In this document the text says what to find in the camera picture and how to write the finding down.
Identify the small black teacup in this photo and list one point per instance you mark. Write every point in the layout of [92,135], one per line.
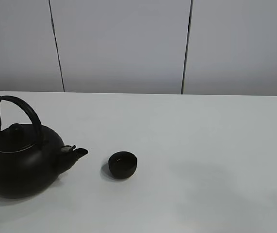
[122,164]

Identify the black round teapot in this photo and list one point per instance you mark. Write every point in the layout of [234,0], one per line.
[32,156]

